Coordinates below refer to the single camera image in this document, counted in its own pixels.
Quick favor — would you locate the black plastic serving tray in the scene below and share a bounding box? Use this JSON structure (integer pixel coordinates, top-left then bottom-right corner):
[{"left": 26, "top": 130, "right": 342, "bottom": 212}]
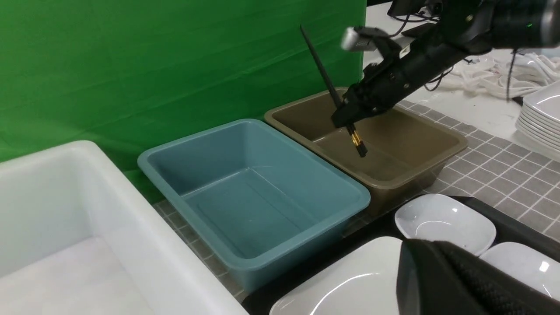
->
[{"left": 241, "top": 196, "right": 559, "bottom": 315}]

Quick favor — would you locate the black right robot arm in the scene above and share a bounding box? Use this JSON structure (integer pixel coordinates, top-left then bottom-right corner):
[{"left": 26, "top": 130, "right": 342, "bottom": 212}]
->
[{"left": 331, "top": 0, "right": 559, "bottom": 127}]

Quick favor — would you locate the teal plastic bin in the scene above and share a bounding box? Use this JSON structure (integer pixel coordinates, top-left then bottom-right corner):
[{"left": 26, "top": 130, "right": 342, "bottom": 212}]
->
[{"left": 137, "top": 119, "right": 371, "bottom": 293}]

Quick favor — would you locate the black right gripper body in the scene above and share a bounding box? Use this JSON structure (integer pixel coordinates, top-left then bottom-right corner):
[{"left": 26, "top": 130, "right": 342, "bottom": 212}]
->
[{"left": 331, "top": 26, "right": 469, "bottom": 129}]

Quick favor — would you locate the small white bowl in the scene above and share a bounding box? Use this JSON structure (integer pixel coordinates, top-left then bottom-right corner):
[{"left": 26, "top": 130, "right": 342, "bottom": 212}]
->
[
  {"left": 480, "top": 242, "right": 560, "bottom": 301},
  {"left": 394, "top": 194, "right": 497, "bottom": 256}
]

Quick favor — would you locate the large white square plate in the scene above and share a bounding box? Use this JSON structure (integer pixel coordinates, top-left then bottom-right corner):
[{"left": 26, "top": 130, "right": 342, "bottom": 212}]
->
[{"left": 270, "top": 236, "right": 402, "bottom": 315}]

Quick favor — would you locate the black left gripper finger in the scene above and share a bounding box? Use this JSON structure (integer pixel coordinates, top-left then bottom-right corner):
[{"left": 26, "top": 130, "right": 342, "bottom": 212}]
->
[{"left": 396, "top": 239, "right": 560, "bottom": 315}]

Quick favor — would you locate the green backdrop cloth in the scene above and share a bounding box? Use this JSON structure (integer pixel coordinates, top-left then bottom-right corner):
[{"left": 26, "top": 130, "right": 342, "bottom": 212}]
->
[{"left": 0, "top": 0, "right": 366, "bottom": 203}]

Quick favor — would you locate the pile of white spoons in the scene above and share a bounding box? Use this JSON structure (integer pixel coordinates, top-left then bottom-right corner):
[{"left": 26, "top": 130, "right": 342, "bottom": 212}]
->
[{"left": 440, "top": 52, "right": 560, "bottom": 99}]

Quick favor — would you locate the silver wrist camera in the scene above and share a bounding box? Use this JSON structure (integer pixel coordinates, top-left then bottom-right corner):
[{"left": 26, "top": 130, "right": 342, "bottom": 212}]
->
[{"left": 340, "top": 26, "right": 392, "bottom": 52}]

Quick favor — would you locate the large white plastic bin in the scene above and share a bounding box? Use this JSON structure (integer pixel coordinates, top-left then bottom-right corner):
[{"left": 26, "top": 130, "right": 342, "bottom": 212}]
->
[{"left": 0, "top": 141, "right": 245, "bottom": 315}]

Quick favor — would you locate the grey checked tablecloth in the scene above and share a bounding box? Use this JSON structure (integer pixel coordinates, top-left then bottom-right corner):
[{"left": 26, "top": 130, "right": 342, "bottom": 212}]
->
[{"left": 153, "top": 100, "right": 560, "bottom": 302}]

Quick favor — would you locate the brown plastic bin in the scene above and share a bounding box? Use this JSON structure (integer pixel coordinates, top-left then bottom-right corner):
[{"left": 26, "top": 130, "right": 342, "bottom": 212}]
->
[{"left": 265, "top": 91, "right": 468, "bottom": 217}]

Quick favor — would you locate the black chopstick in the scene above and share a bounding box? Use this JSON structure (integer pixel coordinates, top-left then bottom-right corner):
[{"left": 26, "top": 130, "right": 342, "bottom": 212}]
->
[{"left": 299, "top": 25, "right": 368, "bottom": 158}]

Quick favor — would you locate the stack of white plates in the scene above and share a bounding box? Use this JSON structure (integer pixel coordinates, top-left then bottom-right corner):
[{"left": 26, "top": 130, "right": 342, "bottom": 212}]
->
[{"left": 515, "top": 81, "right": 560, "bottom": 153}]

